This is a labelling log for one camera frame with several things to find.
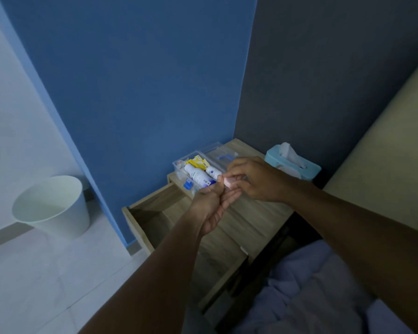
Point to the clear plastic box lid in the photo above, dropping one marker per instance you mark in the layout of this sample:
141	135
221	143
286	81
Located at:
217	153

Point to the beige bed headboard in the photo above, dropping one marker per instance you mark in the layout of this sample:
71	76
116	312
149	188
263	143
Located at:
386	163

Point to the wooden bedside table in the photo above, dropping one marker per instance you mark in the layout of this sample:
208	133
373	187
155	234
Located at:
257	219

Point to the small white bottle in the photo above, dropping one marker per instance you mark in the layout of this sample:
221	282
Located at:
214	172

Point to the lavender bed blanket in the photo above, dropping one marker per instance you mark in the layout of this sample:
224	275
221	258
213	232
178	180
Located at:
310	292

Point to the person's left thumb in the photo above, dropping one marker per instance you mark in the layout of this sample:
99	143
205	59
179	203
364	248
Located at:
213	186

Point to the yellow packet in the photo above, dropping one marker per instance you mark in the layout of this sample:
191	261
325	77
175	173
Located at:
196	162

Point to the person's left hand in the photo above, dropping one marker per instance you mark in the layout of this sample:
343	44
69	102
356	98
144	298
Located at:
205	212

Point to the teal tissue box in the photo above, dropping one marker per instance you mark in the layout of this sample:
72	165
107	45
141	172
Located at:
310	170

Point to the person's right thumb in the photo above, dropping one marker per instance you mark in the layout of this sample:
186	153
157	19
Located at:
243	186

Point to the person's left forearm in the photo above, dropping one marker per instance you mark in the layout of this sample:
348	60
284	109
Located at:
160	281

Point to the white tissue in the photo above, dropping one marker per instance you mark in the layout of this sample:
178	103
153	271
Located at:
289	154

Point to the small pink plaster packet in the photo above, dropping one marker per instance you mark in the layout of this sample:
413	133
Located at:
229	182

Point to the white waste bin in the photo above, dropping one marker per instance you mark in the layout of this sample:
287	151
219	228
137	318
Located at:
55	208

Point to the clear plastic storage box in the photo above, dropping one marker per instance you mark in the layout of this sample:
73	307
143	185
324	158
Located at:
179	172

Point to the wooden bedside table drawer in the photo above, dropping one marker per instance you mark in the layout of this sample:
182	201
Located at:
153	219

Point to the large white spray bottle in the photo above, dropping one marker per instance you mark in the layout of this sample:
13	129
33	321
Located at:
196	175

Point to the person's right forearm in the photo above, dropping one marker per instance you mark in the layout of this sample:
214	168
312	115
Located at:
369	246

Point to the person's right hand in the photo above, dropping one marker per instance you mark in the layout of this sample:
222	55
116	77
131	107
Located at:
264	180

